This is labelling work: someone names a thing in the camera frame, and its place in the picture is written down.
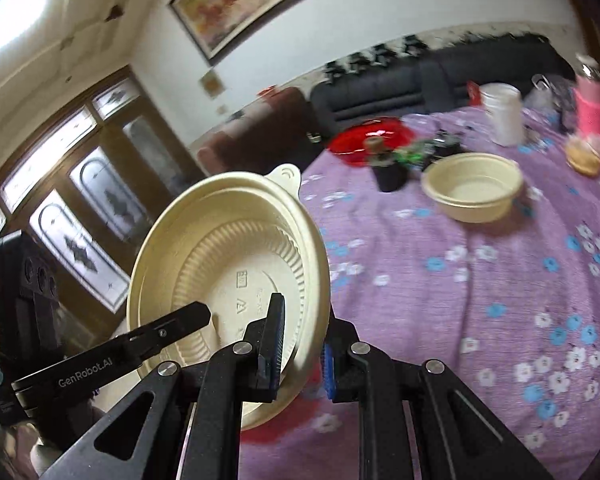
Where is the black sofa back ornament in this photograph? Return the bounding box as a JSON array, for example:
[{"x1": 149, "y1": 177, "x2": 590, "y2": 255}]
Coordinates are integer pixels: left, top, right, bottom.
[
  {"x1": 349, "y1": 51, "x2": 373, "y2": 75},
  {"x1": 372, "y1": 42, "x2": 397, "y2": 67},
  {"x1": 402, "y1": 34, "x2": 429, "y2": 59},
  {"x1": 325, "y1": 57, "x2": 352, "y2": 82}
]

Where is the black sofa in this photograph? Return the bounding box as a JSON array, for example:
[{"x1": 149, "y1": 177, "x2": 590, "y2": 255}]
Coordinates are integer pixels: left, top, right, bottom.
[{"x1": 310, "y1": 32, "x2": 576, "y2": 136}]

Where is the white plastic jar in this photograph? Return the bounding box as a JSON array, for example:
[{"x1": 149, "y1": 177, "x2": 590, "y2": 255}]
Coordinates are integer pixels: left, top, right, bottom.
[{"x1": 480, "y1": 82, "x2": 525, "y2": 147}]

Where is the pink knitted flask sleeve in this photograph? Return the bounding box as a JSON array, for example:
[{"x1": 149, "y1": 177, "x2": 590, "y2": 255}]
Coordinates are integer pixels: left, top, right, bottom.
[{"x1": 575, "y1": 100, "x2": 600, "y2": 139}]

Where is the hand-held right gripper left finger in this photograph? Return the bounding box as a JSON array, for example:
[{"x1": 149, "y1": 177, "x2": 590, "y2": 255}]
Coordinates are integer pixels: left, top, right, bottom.
[{"x1": 40, "y1": 292, "x2": 287, "y2": 480}]

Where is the yellow dish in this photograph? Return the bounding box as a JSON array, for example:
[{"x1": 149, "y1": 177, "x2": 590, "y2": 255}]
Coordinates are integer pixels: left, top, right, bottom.
[{"x1": 566, "y1": 139, "x2": 600, "y2": 177}]

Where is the beige ribbed plastic lid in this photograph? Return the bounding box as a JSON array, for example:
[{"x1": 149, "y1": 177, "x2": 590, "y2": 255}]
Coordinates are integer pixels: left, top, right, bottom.
[{"x1": 126, "y1": 164, "x2": 332, "y2": 432}]

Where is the purple floral tablecloth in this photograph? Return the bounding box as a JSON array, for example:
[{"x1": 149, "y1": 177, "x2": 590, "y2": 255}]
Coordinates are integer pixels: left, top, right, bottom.
[{"x1": 240, "y1": 105, "x2": 600, "y2": 480}]

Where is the clear plastic bag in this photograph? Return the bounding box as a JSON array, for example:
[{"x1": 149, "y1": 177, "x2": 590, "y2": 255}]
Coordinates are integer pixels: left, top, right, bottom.
[{"x1": 570, "y1": 135, "x2": 600, "y2": 161}]

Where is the pink thermos flask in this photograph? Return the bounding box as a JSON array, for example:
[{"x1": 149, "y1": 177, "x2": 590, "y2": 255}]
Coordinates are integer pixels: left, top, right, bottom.
[{"x1": 574, "y1": 55, "x2": 600, "y2": 141}]

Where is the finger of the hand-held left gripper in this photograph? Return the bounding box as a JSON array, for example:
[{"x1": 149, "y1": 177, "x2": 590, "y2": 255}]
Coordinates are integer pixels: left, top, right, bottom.
[{"x1": 0, "y1": 301, "x2": 212, "y2": 424}]

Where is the small black plant pot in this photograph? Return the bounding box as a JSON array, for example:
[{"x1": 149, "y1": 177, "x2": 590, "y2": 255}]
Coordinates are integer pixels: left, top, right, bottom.
[{"x1": 369, "y1": 135, "x2": 409, "y2": 194}]

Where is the beige plastic bowl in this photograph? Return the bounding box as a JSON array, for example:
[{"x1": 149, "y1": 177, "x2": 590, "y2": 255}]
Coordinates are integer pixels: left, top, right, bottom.
[{"x1": 421, "y1": 152, "x2": 525, "y2": 225}]

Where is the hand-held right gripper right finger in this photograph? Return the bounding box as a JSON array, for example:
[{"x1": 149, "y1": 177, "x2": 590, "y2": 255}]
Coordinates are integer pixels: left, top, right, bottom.
[{"x1": 319, "y1": 305, "x2": 556, "y2": 480}]

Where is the wooden door with frosted glass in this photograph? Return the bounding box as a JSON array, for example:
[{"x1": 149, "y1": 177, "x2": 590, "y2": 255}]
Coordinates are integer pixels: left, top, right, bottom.
[{"x1": 0, "y1": 65, "x2": 193, "y2": 321}]

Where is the small wall sticker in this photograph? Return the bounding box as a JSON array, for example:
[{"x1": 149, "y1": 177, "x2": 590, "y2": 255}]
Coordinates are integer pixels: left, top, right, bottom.
[{"x1": 200, "y1": 72, "x2": 226, "y2": 97}]

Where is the brown armchair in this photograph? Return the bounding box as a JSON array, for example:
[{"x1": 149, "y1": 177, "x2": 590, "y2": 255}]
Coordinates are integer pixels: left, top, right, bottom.
[{"x1": 196, "y1": 86, "x2": 326, "y2": 177}]

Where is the red plate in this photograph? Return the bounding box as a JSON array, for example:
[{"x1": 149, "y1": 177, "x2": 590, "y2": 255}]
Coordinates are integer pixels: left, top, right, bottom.
[{"x1": 327, "y1": 116, "x2": 417, "y2": 168}]

